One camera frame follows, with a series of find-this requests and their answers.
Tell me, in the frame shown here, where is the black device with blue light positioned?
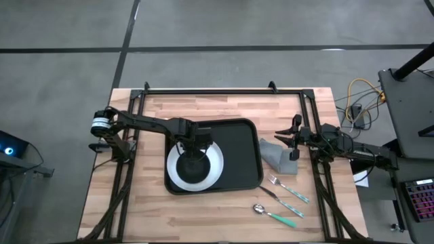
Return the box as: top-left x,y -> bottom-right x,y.
0,130 -> 30,159

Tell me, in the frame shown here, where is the fork with patterned teal handle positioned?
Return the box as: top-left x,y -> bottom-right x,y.
267,174 -> 311,204

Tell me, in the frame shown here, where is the grey desk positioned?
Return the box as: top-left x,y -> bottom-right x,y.
386,157 -> 434,244

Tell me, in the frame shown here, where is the black power adapter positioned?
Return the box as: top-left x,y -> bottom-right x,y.
351,104 -> 366,129

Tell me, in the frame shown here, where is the backlit keyboard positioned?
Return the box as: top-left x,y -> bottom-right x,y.
403,178 -> 434,223

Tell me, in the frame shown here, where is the black pole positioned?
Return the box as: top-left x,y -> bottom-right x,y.
393,42 -> 434,81

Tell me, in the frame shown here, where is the black plastic tray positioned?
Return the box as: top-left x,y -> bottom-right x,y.
164,118 -> 264,196

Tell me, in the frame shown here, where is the grey side stand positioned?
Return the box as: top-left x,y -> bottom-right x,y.
0,152 -> 55,244

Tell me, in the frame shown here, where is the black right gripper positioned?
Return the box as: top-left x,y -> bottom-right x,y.
273,114 -> 311,162

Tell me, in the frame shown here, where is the grey cloth napkin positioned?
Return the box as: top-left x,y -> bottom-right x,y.
259,138 -> 299,176

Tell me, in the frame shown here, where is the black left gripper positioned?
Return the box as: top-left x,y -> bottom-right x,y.
171,117 -> 214,160

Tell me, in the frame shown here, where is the black bowl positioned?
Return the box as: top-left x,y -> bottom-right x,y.
175,148 -> 212,184

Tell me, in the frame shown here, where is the grey cabinet top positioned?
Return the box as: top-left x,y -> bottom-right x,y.
378,68 -> 434,160

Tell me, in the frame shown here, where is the spoon with green handle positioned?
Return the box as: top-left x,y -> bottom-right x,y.
253,203 -> 298,228

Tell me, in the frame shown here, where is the yellow cable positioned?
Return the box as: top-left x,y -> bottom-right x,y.
345,78 -> 386,123

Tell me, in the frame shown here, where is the black metal table frame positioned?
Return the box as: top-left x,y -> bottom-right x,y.
77,81 -> 369,243

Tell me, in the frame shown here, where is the white round plate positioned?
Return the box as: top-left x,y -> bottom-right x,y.
166,140 -> 225,192

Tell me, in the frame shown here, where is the white paper sheet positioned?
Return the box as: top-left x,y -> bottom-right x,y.
352,168 -> 370,188

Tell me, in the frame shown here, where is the black desk leg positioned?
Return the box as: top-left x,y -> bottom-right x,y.
389,169 -> 406,233

